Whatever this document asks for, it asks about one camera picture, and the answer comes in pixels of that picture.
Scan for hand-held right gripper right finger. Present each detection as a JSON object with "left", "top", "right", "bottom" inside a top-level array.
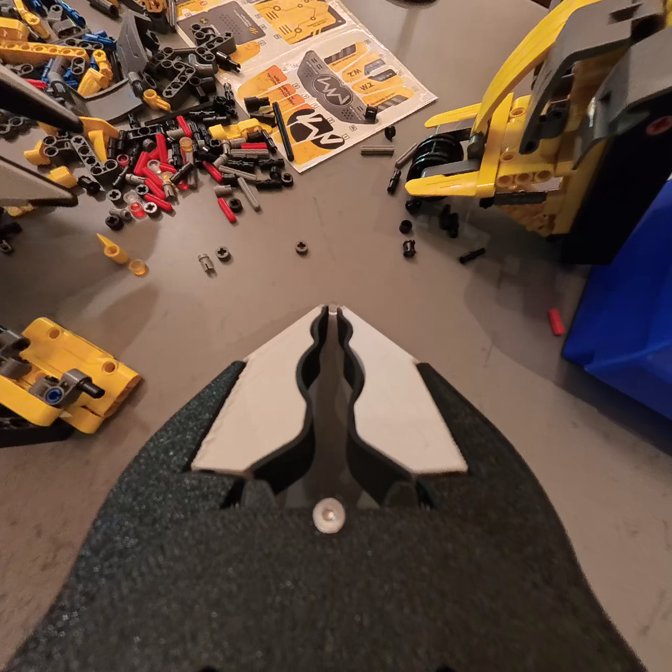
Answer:
[{"left": 335, "top": 306, "right": 469, "bottom": 477}]

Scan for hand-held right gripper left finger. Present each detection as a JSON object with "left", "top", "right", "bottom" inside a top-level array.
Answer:
[{"left": 190, "top": 304, "right": 330, "bottom": 480}]

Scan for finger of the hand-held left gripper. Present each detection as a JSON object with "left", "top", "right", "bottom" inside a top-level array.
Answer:
[
  {"left": 0, "top": 63, "right": 86, "bottom": 133},
  {"left": 0, "top": 159, "right": 79, "bottom": 209}
]

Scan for pile of toy building pieces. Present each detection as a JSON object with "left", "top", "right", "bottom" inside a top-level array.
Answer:
[{"left": 0, "top": 0, "right": 295, "bottom": 276}]

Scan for yellow toy vehicle model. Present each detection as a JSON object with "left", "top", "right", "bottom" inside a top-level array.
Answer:
[{"left": 404, "top": 0, "right": 672, "bottom": 266}]

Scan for yellow sticker sheet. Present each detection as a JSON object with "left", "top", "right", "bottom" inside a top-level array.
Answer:
[{"left": 176, "top": 0, "right": 439, "bottom": 174}]

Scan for scattered black toy pins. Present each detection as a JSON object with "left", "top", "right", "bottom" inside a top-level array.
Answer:
[{"left": 359, "top": 126, "right": 486, "bottom": 265}]

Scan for small yellow toy assembly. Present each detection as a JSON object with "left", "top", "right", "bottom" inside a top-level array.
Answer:
[{"left": 0, "top": 316, "right": 141, "bottom": 447}]

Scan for blue bin holding paper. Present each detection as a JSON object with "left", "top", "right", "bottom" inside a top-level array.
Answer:
[{"left": 562, "top": 178, "right": 672, "bottom": 421}]

